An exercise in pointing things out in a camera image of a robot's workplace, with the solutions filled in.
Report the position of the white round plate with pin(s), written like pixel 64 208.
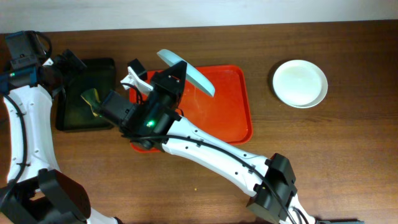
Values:
pixel 300 84

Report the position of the black rectangular plastic bin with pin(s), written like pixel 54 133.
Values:
pixel 73 113

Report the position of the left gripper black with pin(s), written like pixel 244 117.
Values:
pixel 68 61

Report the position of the light blue round plate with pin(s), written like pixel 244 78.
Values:
pixel 193 75

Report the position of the green and yellow sponge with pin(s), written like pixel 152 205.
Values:
pixel 91 97

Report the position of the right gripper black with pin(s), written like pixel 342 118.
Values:
pixel 168 85

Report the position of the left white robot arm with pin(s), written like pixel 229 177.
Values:
pixel 37 191

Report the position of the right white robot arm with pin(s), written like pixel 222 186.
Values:
pixel 270 183

